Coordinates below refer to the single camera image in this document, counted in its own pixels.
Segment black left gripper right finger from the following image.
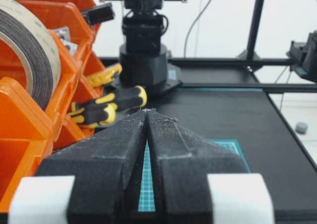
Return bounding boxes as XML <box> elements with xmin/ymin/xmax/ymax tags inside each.
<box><xmin>147</xmin><ymin>110</ymin><xmax>248</xmax><ymax>224</ymax></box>

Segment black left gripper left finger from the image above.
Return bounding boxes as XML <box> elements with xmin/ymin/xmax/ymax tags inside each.
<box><xmin>36</xmin><ymin>110</ymin><xmax>147</xmax><ymax>224</ymax></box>

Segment yellow black long screwdriver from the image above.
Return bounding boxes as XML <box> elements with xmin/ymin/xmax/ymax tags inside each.
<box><xmin>68</xmin><ymin>85</ymin><xmax>148</xmax><ymax>117</ymax></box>

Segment yellow black short screwdriver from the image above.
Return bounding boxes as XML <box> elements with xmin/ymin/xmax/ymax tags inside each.
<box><xmin>68</xmin><ymin>104</ymin><xmax>116</xmax><ymax>129</ymax></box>

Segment orange container rack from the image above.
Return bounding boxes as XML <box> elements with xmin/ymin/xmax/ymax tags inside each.
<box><xmin>0</xmin><ymin>0</ymin><xmax>103</xmax><ymax>215</ymax></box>

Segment green cutting mat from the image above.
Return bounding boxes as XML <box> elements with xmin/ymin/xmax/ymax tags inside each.
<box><xmin>138</xmin><ymin>139</ymin><xmax>251</xmax><ymax>212</ymax></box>

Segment yellow utility knife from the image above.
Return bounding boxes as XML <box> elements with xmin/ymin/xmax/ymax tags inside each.
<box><xmin>86</xmin><ymin>63</ymin><xmax>122</xmax><ymax>87</ymax></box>

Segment small grey cap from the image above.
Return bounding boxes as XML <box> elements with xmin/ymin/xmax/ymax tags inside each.
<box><xmin>295</xmin><ymin>121</ymin><xmax>308</xmax><ymax>134</ymax></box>

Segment silver metal corner brackets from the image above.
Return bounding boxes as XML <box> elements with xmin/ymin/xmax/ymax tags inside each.
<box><xmin>53</xmin><ymin>26</ymin><xmax>78</xmax><ymax>56</ymax></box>

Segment black aluminium extrusion bar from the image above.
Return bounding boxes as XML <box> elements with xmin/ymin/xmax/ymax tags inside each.
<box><xmin>81</xmin><ymin>2</ymin><xmax>115</xmax><ymax>26</ymax></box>

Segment beige double-sided tape roll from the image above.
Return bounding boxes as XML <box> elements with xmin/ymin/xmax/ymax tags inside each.
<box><xmin>0</xmin><ymin>0</ymin><xmax>61</xmax><ymax>110</ymax></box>

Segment black frame structure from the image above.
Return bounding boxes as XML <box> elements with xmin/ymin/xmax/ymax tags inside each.
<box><xmin>100</xmin><ymin>0</ymin><xmax>317</xmax><ymax>95</ymax></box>

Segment grey cable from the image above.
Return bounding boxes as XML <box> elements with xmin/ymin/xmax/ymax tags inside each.
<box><xmin>183</xmin><ymin>0</ymin><xmax>220</xmax><ymax>58</ymax></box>

